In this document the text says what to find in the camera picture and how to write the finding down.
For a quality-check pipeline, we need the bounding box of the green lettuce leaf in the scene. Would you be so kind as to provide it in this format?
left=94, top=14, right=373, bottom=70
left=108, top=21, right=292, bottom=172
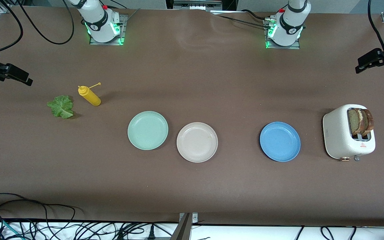
left=47, top=95, right=75, bottom=119

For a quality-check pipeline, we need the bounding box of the brown toast bread slice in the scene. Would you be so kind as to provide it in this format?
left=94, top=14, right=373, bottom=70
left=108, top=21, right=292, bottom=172
left=360, top=109, right=374, bottom=136
left=348, top=108, right=362, bottom=135

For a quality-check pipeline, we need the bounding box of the yellow mustard squeeze bottle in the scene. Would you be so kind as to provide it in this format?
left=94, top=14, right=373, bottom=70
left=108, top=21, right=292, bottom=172
left=78, top=82, right=102, bottom=107

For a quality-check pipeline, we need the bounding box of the blue round plate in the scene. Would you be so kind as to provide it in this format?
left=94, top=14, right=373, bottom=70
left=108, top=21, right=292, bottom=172
left=259, top=121, right=301, bottom=162

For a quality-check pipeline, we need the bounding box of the light green round plate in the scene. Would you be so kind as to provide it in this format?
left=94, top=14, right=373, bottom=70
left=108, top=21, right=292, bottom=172
left=127, top=111, right=169, bottom=151

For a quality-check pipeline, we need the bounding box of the beige round plate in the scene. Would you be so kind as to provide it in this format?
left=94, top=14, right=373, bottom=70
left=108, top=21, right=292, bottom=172
left=176, top=122, right=218, bottom=163

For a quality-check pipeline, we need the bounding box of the white two-slot toaster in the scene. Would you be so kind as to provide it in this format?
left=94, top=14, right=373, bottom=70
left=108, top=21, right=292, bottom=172
left=322, top=104, right=376, bottom=163

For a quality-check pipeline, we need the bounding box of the black equipment box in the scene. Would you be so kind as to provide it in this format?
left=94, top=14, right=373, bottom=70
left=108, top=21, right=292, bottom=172
left=165, top=0, right=237, bottom=11

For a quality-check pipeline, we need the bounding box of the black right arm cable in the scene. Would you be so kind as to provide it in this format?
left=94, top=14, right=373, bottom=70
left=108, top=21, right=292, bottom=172
left=0, top=0, right=75, bottom=61

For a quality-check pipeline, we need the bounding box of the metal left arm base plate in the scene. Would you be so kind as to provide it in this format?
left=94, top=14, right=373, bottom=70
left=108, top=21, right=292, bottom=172
left=263, top=18, right=301, bottom=50

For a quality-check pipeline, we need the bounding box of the long black looped cable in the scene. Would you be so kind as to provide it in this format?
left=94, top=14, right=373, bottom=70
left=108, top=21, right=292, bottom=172
left=0, top=193, right=84, bottom=234

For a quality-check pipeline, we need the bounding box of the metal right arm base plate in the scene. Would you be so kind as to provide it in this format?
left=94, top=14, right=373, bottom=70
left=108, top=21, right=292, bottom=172
left=89, top=14, right=128, bottom=46

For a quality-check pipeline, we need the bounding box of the thin black cable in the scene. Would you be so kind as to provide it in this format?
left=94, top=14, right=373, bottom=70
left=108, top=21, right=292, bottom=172
left=240, top=9, right=271, bottom=20

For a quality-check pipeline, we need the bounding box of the black braided cable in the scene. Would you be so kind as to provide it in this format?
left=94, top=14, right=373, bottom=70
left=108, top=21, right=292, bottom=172
left=217, top=13, right=272, bottom=29

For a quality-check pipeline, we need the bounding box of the aluminium profile post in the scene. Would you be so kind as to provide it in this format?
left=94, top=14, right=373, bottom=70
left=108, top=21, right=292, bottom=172
left=170, top=212, right=199, bottom=240

